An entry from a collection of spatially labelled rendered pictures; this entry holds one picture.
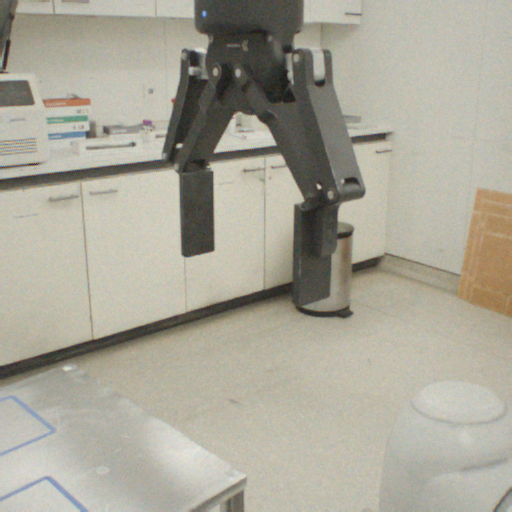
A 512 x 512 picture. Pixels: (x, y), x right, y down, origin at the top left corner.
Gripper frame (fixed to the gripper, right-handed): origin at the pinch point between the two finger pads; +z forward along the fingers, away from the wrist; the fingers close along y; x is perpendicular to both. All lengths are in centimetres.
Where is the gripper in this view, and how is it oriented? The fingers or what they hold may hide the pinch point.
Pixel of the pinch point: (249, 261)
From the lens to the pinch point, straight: 49.4
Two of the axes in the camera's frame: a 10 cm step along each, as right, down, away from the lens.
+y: -6.3, -2.3, 7.4
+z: 0.0, 9.6, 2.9
